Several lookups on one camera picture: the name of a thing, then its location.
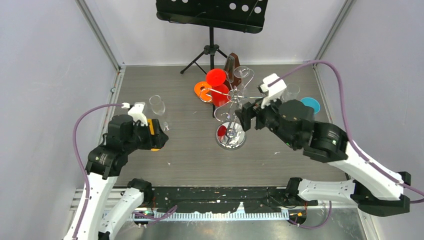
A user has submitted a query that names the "black music stand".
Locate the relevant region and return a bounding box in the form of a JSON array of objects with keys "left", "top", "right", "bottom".
[{"left": 155, "top": 0, "right": 270, "bottom": 119}]

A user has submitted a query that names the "clear textured wine glass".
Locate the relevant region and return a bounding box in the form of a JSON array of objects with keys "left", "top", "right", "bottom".
[{"left": 281, "top": 83, "right": 300, "bottom": 102}]

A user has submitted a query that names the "red wine glass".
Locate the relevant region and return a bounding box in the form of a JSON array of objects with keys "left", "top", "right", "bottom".
[{"left": 205, "top": 68, "right": 229, "bottom": 107}]

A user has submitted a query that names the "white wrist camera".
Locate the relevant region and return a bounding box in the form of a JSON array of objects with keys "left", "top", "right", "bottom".
[
  {"left": 258, "top": 73, "right": 287, "bottom": 109},
  {"left": 127, "top": 102, "right": 148, "bottom": 126}
]

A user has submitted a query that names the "brown metronome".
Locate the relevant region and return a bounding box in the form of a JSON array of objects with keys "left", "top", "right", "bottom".
[{"left": 223, "top": 52, "right": 242, "bottom": 89}]

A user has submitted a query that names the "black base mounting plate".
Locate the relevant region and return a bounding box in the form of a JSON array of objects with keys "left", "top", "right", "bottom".
[{"left": 142, "top": 186, "right": 318, "bottom": 214}]

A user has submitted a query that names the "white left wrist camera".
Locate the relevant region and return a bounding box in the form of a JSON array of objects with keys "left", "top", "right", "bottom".
[{"left": 127, "top": 102, "right": 148, "bottom": 126}]

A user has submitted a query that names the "clear wine glass back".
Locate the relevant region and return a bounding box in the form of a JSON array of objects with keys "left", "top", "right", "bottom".
[{"left": 233, "top": 66, "right": 255, "bottom": 98}]

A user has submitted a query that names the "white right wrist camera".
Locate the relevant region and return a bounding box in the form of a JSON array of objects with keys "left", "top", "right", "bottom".
[{"left": 258, "top": 73, "right": 287, "bottom": 109}]

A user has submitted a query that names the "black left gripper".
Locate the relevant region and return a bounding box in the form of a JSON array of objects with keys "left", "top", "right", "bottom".
[{"left": 125, "top": 117, "right": 169, "bottom": 153}]

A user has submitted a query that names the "yellow wine glass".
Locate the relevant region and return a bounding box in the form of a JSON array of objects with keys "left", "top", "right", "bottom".
[{"left": 147, "top": 118, "right": 160, "bottom": 152}]

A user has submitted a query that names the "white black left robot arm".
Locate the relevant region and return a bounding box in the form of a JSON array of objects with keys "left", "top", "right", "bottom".
[{"left": 64, "top": 114, "right": 169, "bottom": 240}]

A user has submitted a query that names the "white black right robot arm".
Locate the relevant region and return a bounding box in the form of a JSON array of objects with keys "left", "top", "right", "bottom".
[{"left": 235, "top": 100, "right": 411, "bottom": 217}]

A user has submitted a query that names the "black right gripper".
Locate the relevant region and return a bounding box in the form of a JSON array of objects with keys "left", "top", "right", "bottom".
[{"left": 234, "top": 90, "right": 296, "bottom": 148}]

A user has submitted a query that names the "chrome wine glass rack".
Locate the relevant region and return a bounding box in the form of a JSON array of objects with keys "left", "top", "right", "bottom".
[{"left": 208, "top": 86, "right": 257, "bottom": 150}]

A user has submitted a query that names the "aluminium frame rail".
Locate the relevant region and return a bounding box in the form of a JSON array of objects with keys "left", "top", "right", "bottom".
[{"left": 69, "top": 185, "right": 374, "bottom": 223}]

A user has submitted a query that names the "blue wine glass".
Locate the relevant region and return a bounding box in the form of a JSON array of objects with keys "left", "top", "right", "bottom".
[{"left": 300, "top": 97, "right": 321, "bottom": 114}]

